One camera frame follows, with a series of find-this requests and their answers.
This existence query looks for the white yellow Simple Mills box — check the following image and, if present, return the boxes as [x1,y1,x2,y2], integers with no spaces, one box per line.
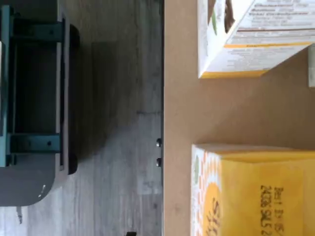
[190,144,315,236]

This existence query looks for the tan wooden shelf board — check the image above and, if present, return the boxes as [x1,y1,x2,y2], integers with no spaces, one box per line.
[163,0,315,236]

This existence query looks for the white Sweet Thins box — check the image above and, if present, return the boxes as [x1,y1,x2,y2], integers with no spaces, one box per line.
[198,0,315,80]

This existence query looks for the teal aluminium mounting frame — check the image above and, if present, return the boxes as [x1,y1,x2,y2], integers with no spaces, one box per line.
[0,4,65,169]

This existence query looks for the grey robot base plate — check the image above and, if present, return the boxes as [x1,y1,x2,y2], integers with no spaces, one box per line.
[0,0,81,207]

